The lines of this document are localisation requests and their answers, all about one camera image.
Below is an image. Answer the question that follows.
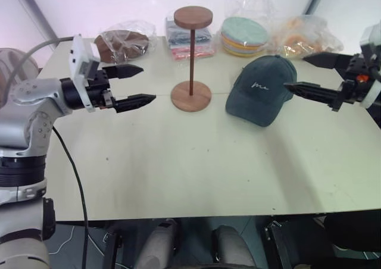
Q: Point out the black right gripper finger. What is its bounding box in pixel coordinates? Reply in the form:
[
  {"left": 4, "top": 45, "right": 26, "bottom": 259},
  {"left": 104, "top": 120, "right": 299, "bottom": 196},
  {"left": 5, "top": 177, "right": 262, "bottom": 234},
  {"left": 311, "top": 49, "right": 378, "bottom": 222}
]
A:
[
  {"left": 302, "top": 52, "right": 352, "bottom": 71},
  {"left": 283, "top": 82, "right": 346, "bottom": 113}
]

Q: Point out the dark green baseball cap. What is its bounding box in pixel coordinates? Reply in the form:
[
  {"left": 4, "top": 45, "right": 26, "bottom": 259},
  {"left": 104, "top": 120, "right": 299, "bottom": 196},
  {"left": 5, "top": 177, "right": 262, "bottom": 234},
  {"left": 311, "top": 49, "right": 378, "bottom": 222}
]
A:
[{"left": 224, "top": 55, "right": 299, "bottom": 128}]

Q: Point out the stack of pastel round hats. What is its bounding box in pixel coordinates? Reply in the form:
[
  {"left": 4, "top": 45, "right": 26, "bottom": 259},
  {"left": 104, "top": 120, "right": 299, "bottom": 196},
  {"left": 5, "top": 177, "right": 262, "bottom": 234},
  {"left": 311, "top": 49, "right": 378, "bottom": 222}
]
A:
[{"left": 220, "top": 16, "right": 270, "bottom": 57}]

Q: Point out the clear empty plastic bag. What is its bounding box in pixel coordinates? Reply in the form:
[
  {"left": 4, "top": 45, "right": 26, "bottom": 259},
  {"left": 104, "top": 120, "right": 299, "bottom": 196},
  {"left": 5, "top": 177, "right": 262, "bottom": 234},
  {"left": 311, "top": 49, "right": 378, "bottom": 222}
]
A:
[{"left": 224, "top": 0, "right": 277, "bottom": 29}]

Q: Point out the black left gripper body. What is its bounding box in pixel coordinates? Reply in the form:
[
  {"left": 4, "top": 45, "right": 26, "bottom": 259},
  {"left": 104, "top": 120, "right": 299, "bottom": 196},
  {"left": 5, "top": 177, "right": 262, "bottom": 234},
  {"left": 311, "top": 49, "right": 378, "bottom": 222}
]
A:
[{"left": 86, "top": 67, "right": 117, "bottom": 111}]

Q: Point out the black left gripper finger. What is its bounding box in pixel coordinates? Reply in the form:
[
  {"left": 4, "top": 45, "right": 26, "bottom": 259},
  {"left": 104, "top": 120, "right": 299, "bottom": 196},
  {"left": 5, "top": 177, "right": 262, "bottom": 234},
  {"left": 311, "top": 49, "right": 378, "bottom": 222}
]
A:
[
  {"left": 114, "top": 93, "right": 157, "bottom": 114},
  {"left": 102, "top": 64, "right": 145, "bottom": 81}
]

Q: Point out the grey rounded robot leg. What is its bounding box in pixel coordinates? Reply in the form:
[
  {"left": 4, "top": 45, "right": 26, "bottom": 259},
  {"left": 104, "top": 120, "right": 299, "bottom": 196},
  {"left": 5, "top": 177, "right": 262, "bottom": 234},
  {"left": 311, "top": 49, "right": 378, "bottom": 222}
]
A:
[
  {"left": 135, "top": 220, "right": 181, "bottom": 269},
  {"left": 211, "top": 225, "right": 257, "bottom": 269}
]

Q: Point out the clear bag of orange items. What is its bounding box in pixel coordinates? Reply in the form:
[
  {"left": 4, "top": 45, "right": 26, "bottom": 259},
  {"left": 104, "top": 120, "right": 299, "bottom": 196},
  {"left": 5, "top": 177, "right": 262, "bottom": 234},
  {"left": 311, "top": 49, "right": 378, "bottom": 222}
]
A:
[{"left": 267, "top": 14, "right": 345, "bottom": 59}]

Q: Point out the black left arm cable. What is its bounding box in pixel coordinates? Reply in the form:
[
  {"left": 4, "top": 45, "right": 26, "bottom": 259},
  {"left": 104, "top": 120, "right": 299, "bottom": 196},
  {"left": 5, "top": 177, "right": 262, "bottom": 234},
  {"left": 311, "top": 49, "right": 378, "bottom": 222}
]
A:
[{"left": 52, "top": 126, "right": 90, "bottom": 269}]

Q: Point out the thin white floor cable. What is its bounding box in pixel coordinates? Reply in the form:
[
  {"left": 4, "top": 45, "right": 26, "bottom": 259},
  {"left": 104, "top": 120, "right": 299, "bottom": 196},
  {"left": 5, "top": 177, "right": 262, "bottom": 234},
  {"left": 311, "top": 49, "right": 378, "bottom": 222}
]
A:
[{"left": 49, "top": 226, "right": 105, "bottom": 255}]

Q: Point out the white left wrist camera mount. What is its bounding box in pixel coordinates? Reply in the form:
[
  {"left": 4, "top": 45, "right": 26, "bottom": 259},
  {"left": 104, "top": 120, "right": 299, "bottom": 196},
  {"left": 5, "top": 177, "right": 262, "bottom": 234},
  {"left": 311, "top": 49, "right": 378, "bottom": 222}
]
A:
[{"left": 68, "top": 34, "right": 101, "bottom": 113}]

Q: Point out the black table frame bracket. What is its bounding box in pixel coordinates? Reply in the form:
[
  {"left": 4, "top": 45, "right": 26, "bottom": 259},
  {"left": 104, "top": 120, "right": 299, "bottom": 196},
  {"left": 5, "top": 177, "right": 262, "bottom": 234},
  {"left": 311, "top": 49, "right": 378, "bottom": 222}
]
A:
[
  {"left": 102, "top": 229, "right": 123, "bottom": 269},
  {"left": 261, "top": 219, "right": 294, "bottom": 269}
]

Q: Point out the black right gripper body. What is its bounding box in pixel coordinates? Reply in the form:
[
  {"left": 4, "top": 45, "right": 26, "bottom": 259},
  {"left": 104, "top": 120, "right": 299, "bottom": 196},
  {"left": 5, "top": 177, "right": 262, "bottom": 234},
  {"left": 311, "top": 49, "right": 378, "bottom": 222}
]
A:
[{"left": 341, "top": 54, "right": 373, "bottom": 104}]

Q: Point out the brown wooden hat stand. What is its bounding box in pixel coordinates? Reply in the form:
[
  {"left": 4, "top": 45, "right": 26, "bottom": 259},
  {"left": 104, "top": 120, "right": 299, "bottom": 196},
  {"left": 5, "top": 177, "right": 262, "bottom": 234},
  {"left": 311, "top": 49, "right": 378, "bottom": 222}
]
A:
[{"left": 170, "top": 6, "right": 214, "bottom": 113}]

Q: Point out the grey left arm cable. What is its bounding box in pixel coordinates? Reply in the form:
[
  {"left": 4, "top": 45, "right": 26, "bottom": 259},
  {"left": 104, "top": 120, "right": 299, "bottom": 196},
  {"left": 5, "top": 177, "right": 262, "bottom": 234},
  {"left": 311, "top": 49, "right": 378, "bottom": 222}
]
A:
[{"left": 8, "top": 36, "right": 75, "bottom": 89}]

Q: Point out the brown disc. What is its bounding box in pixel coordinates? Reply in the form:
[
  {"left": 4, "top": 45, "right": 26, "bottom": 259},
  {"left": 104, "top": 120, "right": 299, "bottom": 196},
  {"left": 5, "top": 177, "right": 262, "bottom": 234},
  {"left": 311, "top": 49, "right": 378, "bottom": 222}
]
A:
[{"left": 94, "top": 20, "right": 158, "bottom": 65}]

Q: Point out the stack of packaged folded cloths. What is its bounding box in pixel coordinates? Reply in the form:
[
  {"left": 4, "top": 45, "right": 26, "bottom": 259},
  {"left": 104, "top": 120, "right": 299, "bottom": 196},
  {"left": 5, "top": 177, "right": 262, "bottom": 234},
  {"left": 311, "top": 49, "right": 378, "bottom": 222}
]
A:
[{"left": 164, "top": 17, "right": 216, "bottom": 62}]

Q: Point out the black rounded object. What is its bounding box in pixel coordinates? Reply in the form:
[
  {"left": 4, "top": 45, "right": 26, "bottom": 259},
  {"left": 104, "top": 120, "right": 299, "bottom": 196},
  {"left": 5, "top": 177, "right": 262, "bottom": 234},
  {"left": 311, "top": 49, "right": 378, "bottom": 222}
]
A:
[{"left": 322, "top": 213, "right": 381, "bottom": 252}]

